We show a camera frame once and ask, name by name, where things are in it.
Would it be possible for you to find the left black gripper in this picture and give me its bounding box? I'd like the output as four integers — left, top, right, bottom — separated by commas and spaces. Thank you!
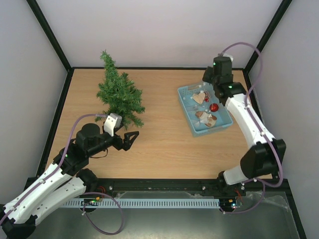
88, 128, 140, 157

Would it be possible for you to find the light blue plastic basket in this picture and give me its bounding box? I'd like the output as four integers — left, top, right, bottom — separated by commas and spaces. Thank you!
177, 82, 233, 137

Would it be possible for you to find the small green christmas tree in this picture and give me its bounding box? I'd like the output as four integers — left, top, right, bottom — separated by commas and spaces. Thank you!
96, 50, 145, 129

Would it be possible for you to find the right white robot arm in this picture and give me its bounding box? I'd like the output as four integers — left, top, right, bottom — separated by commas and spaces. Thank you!
202, 56, 286, 195

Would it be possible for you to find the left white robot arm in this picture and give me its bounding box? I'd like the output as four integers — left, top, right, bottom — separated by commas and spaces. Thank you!
0, 123, 139, 239

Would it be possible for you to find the wooden heart ornament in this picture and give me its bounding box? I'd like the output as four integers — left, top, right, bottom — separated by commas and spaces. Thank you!
192, 91, 206, 105

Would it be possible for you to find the red ball ornament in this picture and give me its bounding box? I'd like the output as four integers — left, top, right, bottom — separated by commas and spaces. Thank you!
209, 103, 219, 112

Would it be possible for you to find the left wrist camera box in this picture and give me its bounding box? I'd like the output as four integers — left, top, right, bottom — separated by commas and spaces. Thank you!
103, 113, 122, 136

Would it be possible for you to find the white cable duct rail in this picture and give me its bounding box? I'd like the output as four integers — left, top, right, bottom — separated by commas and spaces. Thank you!
61, 198, 220, 209

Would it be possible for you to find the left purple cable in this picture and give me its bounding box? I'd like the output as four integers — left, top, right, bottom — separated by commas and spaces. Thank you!
0, 114, 124, 236

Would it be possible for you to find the black frame rail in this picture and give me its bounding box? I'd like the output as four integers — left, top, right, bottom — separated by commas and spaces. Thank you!
30, 177, 290, 196

